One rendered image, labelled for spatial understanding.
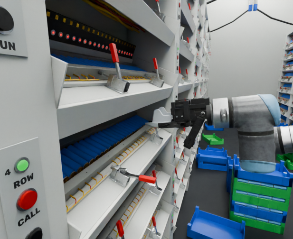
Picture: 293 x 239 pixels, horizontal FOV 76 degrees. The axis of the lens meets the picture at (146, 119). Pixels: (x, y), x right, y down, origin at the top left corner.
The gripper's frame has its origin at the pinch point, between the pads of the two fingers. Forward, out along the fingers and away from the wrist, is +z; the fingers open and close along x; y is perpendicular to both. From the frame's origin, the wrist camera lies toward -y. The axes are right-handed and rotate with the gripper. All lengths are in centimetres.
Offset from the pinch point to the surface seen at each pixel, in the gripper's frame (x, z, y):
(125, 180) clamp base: 27.6, -2.8, -6.0
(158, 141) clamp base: 1.0, -2.2, -5.9
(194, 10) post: -86, -11, 61
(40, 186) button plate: 47.9, -5.1, 4.3
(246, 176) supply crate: -60, -35, -48
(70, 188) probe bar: 37.9, 1.7, -2.2
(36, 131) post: 47.3, -5.7, 9.8
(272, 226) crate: -60, -48, -81
